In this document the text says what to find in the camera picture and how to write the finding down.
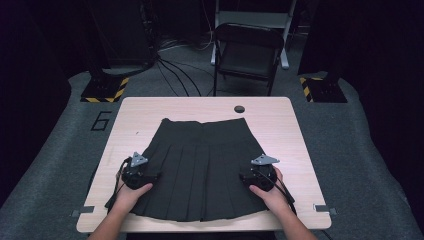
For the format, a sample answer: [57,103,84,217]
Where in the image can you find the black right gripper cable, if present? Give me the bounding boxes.
[253,166,298,216]

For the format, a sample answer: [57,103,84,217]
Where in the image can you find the black stand base striped tape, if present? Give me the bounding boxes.
[298,71,348,104]
[79,68,130,104]

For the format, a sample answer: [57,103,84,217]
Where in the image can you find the person's right hand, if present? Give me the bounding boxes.
[248,166,292,216]

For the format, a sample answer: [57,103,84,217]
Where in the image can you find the grey tape strip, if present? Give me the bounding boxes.
[70,205,96,218]
[312,203,338,216]

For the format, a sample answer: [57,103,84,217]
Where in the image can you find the black tape floor marking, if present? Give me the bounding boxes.
[90,110,113,132]

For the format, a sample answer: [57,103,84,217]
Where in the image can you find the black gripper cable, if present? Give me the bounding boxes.
[253,166,298,216]
[105,156,133,209]

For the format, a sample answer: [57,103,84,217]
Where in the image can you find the person's left hand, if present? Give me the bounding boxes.
[113,181,154,214]

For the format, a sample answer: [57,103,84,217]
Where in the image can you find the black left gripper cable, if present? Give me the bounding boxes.
[105,156,133,209]

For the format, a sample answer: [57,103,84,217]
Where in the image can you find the black folding chair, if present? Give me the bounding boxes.
[211,22,285,98]

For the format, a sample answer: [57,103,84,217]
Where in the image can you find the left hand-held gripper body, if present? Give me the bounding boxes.
[121,151,156,191]

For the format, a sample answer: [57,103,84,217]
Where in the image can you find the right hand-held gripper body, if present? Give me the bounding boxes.
[244,153,281,193]

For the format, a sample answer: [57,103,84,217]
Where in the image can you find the bundle of black floor cables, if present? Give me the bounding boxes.
[146,36,216,98]

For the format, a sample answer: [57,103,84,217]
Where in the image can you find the black pleated skirt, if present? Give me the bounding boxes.
[105,117,271,223]

